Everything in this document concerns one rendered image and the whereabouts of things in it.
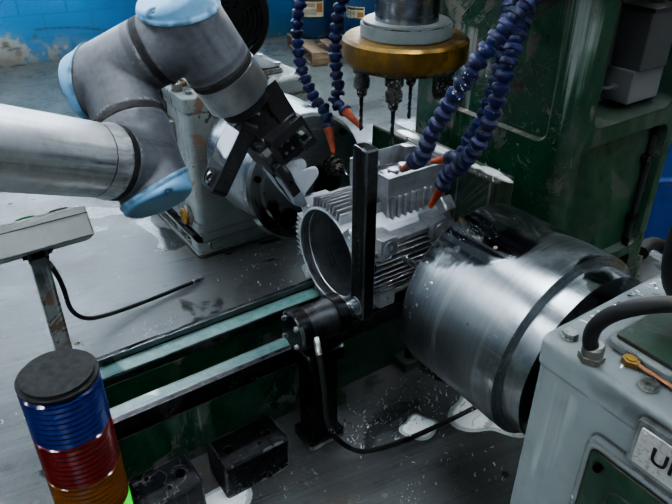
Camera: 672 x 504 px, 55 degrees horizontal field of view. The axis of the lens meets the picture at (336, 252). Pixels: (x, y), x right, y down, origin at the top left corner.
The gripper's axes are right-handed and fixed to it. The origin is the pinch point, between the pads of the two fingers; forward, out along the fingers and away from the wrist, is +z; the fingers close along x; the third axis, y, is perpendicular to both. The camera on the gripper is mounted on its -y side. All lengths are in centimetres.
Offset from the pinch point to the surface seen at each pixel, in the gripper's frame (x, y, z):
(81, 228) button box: 17.0, -26.8, -11.7
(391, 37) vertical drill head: -9.5, 21.6, -17.4
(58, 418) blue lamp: -39, -32, -31
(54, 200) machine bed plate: 85, -33, 14
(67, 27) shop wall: 546, 39, 116
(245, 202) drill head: 16.5, -4.0, 5.2
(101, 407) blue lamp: -38, -30, -29
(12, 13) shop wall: 553, 11, 82
